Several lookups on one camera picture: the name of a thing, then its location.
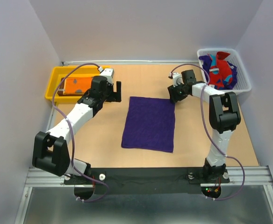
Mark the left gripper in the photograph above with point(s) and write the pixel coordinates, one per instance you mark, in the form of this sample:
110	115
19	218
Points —
114	95

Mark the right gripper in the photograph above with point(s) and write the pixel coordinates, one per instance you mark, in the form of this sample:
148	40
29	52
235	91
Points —
172	90

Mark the purple towel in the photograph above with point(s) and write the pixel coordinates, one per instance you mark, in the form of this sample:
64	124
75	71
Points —
149	124
206	61

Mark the orange towel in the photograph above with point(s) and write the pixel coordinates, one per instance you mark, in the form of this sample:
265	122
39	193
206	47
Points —
76	85

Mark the brown towel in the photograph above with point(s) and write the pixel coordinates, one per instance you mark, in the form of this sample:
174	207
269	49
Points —
62	86

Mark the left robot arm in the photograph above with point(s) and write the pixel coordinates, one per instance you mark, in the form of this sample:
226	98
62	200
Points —
51	152

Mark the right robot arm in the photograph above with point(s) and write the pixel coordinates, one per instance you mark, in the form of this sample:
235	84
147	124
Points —
223	115

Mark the red blue towel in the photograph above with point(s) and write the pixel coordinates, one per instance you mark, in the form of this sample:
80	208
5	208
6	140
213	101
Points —
220	73

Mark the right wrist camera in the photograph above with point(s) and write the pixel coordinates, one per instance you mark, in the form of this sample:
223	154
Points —
176	78

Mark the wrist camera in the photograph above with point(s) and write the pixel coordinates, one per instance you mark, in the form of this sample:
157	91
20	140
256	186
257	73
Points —
108	73
176	78

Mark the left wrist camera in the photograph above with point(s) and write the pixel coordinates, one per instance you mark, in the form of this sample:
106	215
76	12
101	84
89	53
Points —
108	73

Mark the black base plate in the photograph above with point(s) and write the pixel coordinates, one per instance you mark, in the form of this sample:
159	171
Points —
134	181

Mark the aluminium frame rail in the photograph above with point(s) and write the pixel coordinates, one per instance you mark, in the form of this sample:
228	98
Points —
253	176

